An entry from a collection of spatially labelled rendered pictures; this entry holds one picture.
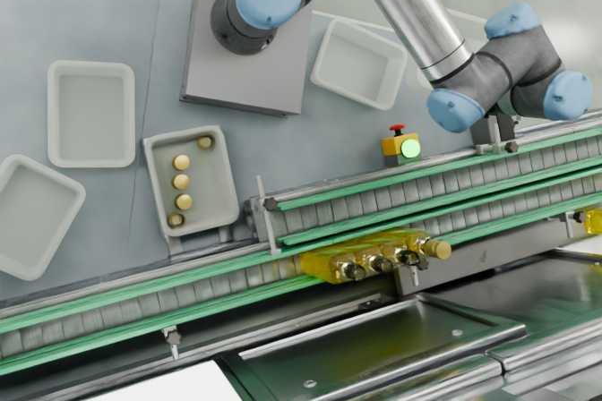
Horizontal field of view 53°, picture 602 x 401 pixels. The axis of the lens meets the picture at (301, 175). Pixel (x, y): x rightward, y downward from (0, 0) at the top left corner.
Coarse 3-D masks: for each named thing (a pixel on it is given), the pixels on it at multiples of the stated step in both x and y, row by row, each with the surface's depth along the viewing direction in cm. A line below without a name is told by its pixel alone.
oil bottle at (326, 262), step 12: (300, 252) 134; (312, 252) 128; (324, 252) 124; (336, 252) 122; (348, 252) 120; (312, 264) 128; (324, 264) 121; (336, 264) 117; (324, 276) 122; (336, 276) 117
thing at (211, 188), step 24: (168, 144) 138; (192, 144) 140; (216, 144) 138; (168, 168) 138; (192, 168) 140; (216, 168) 141; (168, 192) 138; (192, 192) 140; (216, 192) 142; (168, 216) 138; (192, 216) 140; (216, 216) 141
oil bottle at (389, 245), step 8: (352, 240) 136; (360, 240) 132; (368, 240) 129; (376, 240) 127; (384, 240) 126; (392, 240) 124; (400, 240) 123; (384, 248) 121; (392, 248) 121; (400, 248) 121; (384, 256) 122; (392, 256) 121; (400, 264) 121
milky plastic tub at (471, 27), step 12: (456, 12) 123; (456, 24) 127; (468, 24) 126; (480, 24) 126; (468, 36) 132; (480, 36) 131; (408, 60) 127; (408, 72) 126; (420, 72) 120; (408, 84) 126; (420, 84) 120
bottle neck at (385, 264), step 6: (372, 258) 118; (378, 258) 117; (384, 258) 115; (372, 264) 117; (378, 264) 115; (384, 264) 117; (390, 264) 115; (378, 270) 115; (384, 270) 116; (390, 270) 115
